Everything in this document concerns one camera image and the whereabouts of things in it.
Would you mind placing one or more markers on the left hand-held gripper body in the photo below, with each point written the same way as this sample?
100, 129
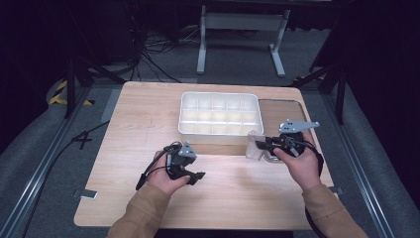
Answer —
181, 158

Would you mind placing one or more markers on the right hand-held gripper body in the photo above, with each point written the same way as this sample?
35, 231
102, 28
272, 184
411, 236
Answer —
290, 140

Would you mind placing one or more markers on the beige sock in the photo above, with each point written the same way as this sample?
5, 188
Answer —
254, 147

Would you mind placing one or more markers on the white compartment storage box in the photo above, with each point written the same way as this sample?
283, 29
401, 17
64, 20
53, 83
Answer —
220, 117

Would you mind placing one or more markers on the person's left hand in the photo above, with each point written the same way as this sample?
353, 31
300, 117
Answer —
165, 180

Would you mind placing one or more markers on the person's right hand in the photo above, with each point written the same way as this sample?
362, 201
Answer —
303, 168

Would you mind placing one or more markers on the black tripod stand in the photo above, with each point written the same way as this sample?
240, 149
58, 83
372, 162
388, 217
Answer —
77, 76
333, 82

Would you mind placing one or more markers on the grey floor tape strip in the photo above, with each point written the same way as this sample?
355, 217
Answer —
111, 105

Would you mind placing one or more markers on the yellow black hazard tape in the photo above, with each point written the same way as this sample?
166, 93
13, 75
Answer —
56, 97

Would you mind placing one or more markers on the grey metal floor rail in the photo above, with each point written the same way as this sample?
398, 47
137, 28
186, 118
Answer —
46, 155
356, 158

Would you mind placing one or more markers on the white metal table frame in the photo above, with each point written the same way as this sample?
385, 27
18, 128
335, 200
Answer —
242, 21

